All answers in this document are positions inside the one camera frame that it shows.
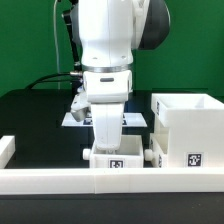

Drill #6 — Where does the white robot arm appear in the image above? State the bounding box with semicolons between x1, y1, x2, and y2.
70;0;170;151

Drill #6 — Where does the white drawer cabinet frame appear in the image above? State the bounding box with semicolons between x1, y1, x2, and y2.
151;94;224;168

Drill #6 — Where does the white L-shaped boundary rail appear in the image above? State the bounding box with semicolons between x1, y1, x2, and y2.
0;168;224;195

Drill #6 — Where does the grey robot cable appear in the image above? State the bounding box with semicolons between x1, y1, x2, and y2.
52;0;62;90

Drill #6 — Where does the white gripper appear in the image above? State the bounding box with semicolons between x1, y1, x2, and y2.
84;70;132;151

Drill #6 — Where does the white left rail piece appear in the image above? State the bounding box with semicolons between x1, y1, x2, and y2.
0;136;15;169

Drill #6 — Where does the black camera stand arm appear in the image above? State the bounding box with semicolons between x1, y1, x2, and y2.
62;0;82;71

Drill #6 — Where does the white marker sheet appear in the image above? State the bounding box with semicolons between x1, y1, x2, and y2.
62;112;147;127

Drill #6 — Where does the white small drawer box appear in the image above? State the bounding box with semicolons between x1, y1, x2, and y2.
83;135;144;168

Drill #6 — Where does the black cable on table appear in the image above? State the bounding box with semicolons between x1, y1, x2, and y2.
24;73;76;90

